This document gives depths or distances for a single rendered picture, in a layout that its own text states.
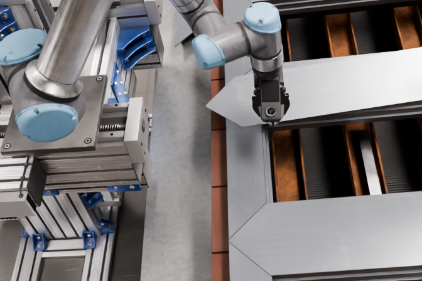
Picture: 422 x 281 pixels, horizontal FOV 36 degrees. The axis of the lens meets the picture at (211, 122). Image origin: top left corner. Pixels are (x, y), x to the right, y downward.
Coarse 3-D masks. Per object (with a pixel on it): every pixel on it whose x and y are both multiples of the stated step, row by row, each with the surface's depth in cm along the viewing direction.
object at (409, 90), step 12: (396, 60) 171; (408, 60) 170; (396, 72) 168; (408, 72) 168; (420, 72) 167; (396, 84) 166; (408, 84) 165; (420, 84) 165; (408, 96) 163; (420, 96) 162
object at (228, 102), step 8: (232, 80) 174; (224, 88) 173; (232, 88) 172; (216, 96) 172; (224, 96) 171; (232, 96) 171; (224, 104) 169; (232, 104) 169; (224, 112) 168; (232, 112) 167; (240, 112) 167; (232, 120) 166; (240, 120) 165
